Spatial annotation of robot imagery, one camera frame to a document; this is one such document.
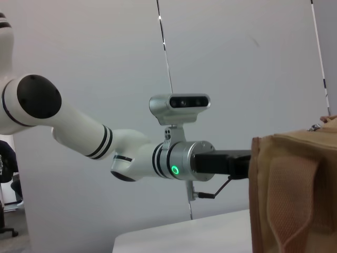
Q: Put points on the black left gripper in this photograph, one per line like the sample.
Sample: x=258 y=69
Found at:
x=218 y=162

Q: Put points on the black office chair holding jacket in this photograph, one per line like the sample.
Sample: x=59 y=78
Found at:
x=10 y=232

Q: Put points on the seated person in dark trousers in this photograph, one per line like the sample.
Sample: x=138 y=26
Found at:
x=17 y=187

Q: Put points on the black jacket with lettering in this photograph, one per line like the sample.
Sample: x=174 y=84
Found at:
x=6 y=160

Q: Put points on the silver metal zipper pull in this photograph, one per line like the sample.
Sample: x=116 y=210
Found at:
x=314 y=127

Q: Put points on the khaki canvas food bag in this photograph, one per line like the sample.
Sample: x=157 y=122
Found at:
x=297 y=184

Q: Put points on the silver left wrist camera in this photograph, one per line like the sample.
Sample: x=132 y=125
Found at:
x=184 y=102

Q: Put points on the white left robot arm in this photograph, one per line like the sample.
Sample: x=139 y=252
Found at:
x=79 y=126

